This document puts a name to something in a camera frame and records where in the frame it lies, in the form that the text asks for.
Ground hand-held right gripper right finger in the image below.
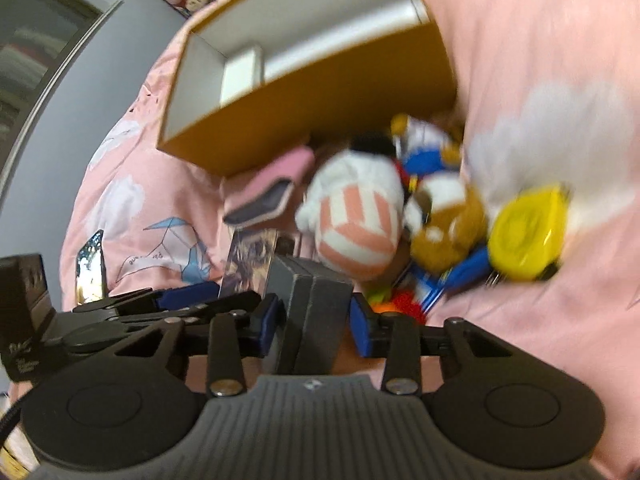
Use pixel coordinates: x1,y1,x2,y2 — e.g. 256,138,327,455
349,294,511,396

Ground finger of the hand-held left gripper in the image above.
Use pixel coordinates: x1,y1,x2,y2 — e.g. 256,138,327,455
72,281,222,317
107,294,263,337

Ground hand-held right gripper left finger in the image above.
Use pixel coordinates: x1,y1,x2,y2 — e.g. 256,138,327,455
115,294,281,399

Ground dark grey box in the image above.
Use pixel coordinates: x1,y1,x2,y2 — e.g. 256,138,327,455
265,255,355,376

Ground orange crochet fruit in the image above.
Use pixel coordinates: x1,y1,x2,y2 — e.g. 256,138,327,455
367,289,427,319

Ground white pink-striped plush toy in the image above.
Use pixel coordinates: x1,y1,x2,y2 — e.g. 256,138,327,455
295,135,408,281

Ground brown plush toy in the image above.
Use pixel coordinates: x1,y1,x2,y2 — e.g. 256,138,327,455
405,172,488,276

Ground pink wallet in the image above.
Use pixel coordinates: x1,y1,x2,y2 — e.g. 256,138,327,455
222,146,316,231

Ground yellow round pouch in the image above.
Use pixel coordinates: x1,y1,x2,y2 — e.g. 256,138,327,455
487,182,573,281

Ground blue white duck plush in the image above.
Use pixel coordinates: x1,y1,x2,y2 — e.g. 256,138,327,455
390,112,466,181

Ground brown cardboard box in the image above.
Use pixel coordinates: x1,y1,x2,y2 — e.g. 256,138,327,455
156,0,458,178

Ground photo card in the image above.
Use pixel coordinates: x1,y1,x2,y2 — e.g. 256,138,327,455
218,229,279,301

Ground glossy holographic card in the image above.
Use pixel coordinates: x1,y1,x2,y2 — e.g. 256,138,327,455
75,230,109,306

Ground blue toy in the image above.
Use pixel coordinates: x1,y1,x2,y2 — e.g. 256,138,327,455
400,247,496,311

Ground glass cabinet door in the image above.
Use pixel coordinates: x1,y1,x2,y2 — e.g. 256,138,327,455
0,0,123,196

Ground black cable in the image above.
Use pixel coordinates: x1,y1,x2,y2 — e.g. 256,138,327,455
0,390,36,461

